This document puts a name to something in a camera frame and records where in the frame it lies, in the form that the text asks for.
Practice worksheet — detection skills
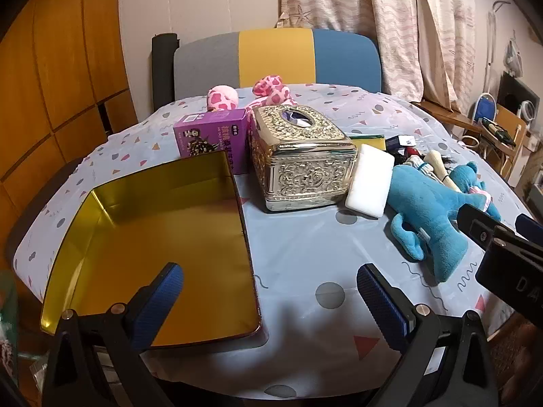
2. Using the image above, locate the grey yellow blue chair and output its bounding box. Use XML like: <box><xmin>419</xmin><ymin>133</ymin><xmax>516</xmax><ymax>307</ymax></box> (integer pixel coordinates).
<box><xmin>172</xmin><ymin>28</ymin><xmax>382</xmax><ymax>102</ymax></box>

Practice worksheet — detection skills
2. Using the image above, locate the gold metal tin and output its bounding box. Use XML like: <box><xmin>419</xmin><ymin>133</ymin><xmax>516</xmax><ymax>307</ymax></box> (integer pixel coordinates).
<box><xmin>40</xmin><ymin>150</ymin><xmax>261</xmax><ymax>350</ymax></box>

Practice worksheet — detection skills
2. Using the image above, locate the ornate silver tissue box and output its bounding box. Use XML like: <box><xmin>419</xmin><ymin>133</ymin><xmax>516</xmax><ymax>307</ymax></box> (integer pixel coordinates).
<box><xmin>247</xmin><ymin>104</ymin><xmax>358</xmax><ymax>213</ymax></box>

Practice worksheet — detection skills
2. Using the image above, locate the blue plush whale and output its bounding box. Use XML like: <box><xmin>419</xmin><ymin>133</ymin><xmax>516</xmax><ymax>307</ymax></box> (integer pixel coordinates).
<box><xmin>389</xmin><ymin>164</ymin><xmax>471</xmax><ymax>284</ymax></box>

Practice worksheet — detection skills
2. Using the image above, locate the small black box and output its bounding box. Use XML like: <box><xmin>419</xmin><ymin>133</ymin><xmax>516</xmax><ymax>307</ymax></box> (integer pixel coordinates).
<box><xmin>384</xmin><ymin>135</ymin><xmax>415</xmax><ymax>152</ymax></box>

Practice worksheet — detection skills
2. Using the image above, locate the green translucent container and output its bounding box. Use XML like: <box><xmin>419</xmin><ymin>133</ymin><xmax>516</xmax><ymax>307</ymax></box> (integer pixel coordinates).
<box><xmin>0</xmin><ymin>269</ymin><xmax>20</xmax><ymax>391</ymax></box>

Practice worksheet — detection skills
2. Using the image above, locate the black box with round hole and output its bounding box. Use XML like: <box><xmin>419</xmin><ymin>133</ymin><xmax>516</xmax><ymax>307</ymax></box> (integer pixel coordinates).
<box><xmin>496</xmin><ymin>72</ymin><xmax>541</xmax><ymax>123</ymax></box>

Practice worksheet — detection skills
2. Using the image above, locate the yellow green sponge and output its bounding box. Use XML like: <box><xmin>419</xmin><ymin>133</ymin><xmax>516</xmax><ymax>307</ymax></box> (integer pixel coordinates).
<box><xmin>349</xmin><ymin>133</ymin><xmax>386</xmax><ymax>152</ymax></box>

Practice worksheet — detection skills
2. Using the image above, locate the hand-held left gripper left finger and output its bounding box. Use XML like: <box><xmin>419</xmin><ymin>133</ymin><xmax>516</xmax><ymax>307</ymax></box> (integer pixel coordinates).
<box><xmin>44</xmin><ymin>262</ymin><xmax>185</xmax><ymax>407</ymax></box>

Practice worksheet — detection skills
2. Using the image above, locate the printed light blue tablecloth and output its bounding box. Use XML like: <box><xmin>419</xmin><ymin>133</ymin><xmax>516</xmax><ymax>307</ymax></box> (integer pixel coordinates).
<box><xmin>13</xmin><ymin>82</ymin><xmax>535</xmax><ymax>399</ymax></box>

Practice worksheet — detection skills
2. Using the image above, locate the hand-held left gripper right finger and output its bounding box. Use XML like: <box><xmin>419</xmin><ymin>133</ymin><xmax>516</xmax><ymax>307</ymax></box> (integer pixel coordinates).
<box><xmin>357</xmin><ymin>264</ymin><xmax>499</xmax><ymax>407</ymax></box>

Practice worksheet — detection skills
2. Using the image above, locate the wooden wardrobe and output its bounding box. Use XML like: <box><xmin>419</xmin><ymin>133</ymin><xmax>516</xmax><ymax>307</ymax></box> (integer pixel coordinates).
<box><xmin>0</xmin><ymin>0</ymin><xmax>138</xmax><ymax>272</ymax></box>

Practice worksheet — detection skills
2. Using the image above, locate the blue folding chair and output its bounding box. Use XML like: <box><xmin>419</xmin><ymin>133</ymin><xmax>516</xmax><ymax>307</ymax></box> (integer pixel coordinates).
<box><xmin>470</xmin><ymin>93</ymin><xmax>498</xmax><ymax>124</ymax></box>

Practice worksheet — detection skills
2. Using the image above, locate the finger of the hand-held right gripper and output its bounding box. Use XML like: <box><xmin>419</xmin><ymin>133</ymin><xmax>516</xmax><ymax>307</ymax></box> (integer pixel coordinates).
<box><xmin>457</xmin><ymin>203</ymin><xmax>516</xmax><ymax>249</ymax></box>
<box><xmin>515</xmin><ymin>214</ymin><xmax>543</xmax><ymax>247</ymax></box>

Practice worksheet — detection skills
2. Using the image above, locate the purple carton box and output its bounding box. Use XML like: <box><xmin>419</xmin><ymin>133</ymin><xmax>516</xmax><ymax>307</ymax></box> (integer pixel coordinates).
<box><xmin>173</xmin><ymin>109</ymin><xmax>249</xmax><ymax>175</ymax></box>

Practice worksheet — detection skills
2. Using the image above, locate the wooden side table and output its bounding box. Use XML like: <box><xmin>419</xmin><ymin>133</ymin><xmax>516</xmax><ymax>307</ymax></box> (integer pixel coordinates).
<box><xmin>411</xmin><ymin>101</ymin><xmax>522</xmax><ymax>187</ymax></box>

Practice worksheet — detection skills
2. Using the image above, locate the blue teddy bear pink dress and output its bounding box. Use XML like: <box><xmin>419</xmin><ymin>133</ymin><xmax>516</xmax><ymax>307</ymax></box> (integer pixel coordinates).
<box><xmin>450</xmin><ymin>161</ymin><xmax>503</xmax><ymax>221</ymax></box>

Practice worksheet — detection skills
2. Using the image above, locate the white sponge block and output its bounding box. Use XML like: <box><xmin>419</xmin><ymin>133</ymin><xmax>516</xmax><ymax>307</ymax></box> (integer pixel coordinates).
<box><xmin>344</xmin><ymin>144</ymin><xmax>396</xmax><ymax>220</ymax></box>

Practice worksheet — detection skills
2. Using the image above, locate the pink spotted plush toy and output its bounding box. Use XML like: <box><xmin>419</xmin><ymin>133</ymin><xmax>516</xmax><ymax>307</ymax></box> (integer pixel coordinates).
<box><xmin>206</xmin><ymin>75</ymin><xmax>298</xmax><ymax>113</ymax></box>

